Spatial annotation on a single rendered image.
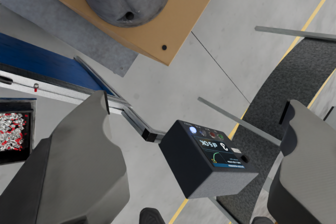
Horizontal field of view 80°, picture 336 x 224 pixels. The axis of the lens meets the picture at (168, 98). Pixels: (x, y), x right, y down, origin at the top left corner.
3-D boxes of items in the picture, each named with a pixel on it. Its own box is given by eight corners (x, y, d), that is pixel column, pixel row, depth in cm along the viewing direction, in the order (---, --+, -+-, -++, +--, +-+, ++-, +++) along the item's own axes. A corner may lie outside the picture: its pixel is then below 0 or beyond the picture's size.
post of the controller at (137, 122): (120, 113, 74) (146, 141, 59) (124, 105, 73) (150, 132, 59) (127, 114, 76) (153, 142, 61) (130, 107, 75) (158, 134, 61)
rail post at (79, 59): (72, 60, 138) (111, 105, 79) (74, 54, 137) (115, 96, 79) (78, 62, 141) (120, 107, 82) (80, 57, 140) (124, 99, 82)
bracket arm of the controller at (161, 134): (141, 136, 61) (145, 141, 59) (145, 127, 61) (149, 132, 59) (191, 144, 77) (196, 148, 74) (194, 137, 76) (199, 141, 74)
